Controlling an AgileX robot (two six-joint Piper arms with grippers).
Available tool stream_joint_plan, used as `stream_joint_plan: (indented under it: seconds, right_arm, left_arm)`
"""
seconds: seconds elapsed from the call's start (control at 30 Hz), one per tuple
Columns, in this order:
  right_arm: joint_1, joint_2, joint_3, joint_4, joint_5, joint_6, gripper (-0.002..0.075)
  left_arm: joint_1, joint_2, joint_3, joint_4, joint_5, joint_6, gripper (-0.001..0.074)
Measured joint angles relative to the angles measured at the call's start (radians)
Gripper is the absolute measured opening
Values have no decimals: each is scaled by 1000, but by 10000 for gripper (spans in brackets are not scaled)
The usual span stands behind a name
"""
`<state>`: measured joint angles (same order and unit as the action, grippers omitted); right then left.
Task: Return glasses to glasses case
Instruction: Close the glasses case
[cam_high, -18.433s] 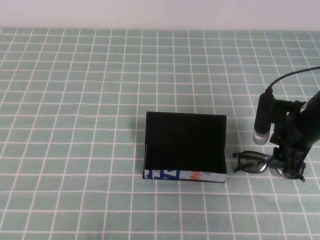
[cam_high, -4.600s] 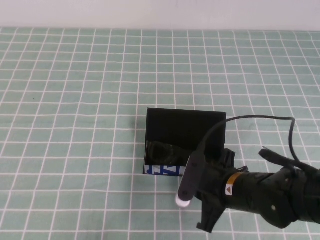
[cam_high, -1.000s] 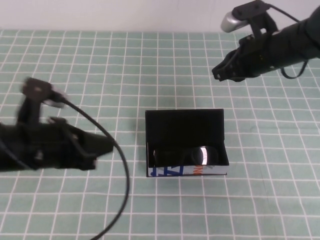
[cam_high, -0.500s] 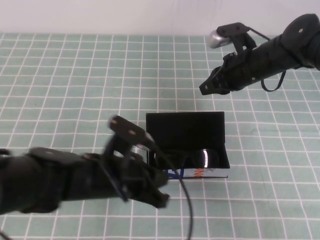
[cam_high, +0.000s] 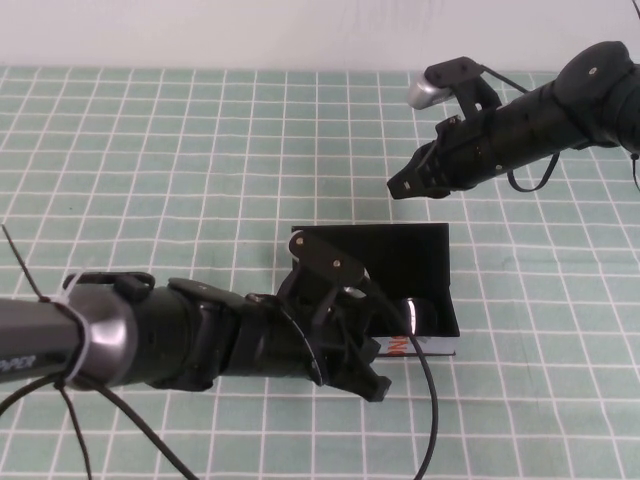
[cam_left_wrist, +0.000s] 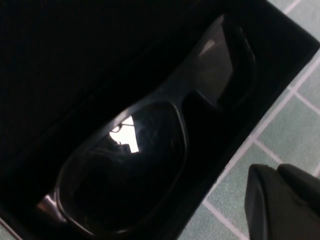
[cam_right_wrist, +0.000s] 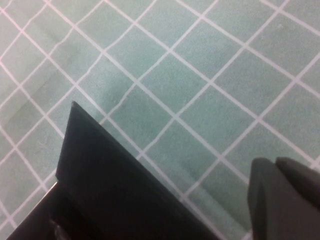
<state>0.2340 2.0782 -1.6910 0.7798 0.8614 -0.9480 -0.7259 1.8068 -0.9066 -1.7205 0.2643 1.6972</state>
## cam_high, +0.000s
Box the black right camera mount bracket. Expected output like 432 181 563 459
424 57 501 124

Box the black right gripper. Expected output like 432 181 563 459
387 109 506 200

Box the black left camera cable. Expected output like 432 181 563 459
362 277 441 480

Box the black glasses case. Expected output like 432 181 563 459
289 223 460 357

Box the black camera cable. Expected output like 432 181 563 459
362 277 441 480
477 63 531 97

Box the black left camera mount bracket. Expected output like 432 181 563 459
289 230 366 351

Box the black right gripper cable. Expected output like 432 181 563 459
507 151 562 194

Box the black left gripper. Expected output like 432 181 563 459
277 264 392 403

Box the black right camera cable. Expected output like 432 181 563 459
477 63 531 97

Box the white zip tie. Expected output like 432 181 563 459
60 279 96 389

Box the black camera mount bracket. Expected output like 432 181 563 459
424 57 501 124
289 230 366 351

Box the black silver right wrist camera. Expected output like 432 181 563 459
408 74 459 109

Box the green white checked tablecloth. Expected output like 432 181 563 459
0 63 640 480

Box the black left arm loose cable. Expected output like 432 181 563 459
0 372 199 480

